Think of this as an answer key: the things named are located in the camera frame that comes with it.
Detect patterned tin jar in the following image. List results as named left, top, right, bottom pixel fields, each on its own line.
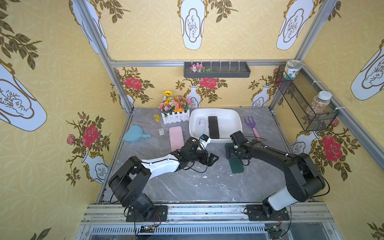
left=282, top=60, right=303, bottom=80

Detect small circuit board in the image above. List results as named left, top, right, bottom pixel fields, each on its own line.
left=140, top=225, right=156, bottom=234

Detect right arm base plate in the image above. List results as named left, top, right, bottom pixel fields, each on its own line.
left=245, top=205, right=291, bottom=221

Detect purple garden fork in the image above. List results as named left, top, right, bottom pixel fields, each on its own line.
left=244, top=116, right=261, bottom=139

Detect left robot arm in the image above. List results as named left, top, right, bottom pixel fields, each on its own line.
left=108, top=136, right=219, bottom=221

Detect pink flowers in tray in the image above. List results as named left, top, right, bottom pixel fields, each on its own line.
left=190, top=63, right=213, bottom=73

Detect glass jar white lid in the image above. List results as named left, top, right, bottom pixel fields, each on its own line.
left=306, top=91, right=333, bottom=117

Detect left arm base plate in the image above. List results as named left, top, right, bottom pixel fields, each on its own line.
left=126, top=205, right=168, bottom=223

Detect clear pencil case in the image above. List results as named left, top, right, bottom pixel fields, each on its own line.
left=156, top=128, right=171, bottom=155
left=196, top=118, right=209, bottom=136

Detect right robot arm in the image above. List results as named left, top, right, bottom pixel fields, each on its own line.
left=229, top=131, right=328, bottom=218

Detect flowers in white fence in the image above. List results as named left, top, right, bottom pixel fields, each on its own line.
left=154, top=90, right=193, bottom=124

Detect black pencil case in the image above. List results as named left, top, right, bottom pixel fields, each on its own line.
left=208, top=116, right=220, bottom=139

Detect black wire basket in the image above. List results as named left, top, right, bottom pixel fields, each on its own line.
left=276, top=66, right=339, bottom=132

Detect grey wall shelf tray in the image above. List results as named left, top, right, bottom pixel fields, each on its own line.
left=184, top=61, right=251, bottom=79

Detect green pencil case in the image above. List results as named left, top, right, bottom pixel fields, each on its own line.
left=225, top=143, right=244, bottom=174

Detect aluminium front rail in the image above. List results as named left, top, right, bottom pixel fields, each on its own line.
left=76, top=202, right=342, bottom=240

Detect pink pencil case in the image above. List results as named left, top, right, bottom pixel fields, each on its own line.
left=169, top=126, right=185, bottom=152

